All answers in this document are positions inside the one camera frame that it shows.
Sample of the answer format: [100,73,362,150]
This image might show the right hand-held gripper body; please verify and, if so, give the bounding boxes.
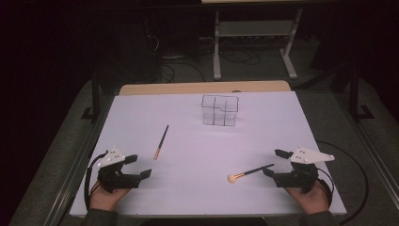
[272,146,336,193]

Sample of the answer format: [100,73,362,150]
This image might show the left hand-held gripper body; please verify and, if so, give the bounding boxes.
[97,145,142,193]

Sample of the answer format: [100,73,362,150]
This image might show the thin makeup brush orange end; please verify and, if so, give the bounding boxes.
[152,124,169,161]

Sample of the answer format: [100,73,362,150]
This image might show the round-headed makeup brush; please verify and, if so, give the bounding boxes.
[227,163,276,185]

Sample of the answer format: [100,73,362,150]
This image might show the clear acrylic organizer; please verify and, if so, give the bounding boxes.
[200,94,240,128]

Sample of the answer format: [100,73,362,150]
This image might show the person's left hand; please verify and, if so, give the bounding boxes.
[88,184,131,212]

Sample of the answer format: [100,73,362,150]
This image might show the person's right hand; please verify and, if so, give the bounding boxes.
[284,181,330,216]

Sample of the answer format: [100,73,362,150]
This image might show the black metal stand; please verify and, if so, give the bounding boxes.
[80,72,104,121]
[344,62,375,121]

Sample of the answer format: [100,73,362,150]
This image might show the wooden table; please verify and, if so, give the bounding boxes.
[119,80,292,97]

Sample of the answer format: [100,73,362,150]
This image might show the left hand-held gripper cable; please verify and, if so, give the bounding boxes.
[84,151,109,211]

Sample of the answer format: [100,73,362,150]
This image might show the hand-held gripper cable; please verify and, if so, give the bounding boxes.
[314,139,369,225]
[84,151,109,211]

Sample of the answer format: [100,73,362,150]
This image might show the grey metal rail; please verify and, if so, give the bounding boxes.
[43,95,116,226]
[333,92,399,202]

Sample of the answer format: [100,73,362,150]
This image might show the right hand-held gripper cable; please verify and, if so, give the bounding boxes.
[314,139,369,225]

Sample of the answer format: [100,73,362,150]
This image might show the tangle of black floor cables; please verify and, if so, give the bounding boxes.
[144,15,262,83]

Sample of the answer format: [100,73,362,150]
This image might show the white metal desk frame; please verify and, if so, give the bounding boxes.
[212,8,304,81]

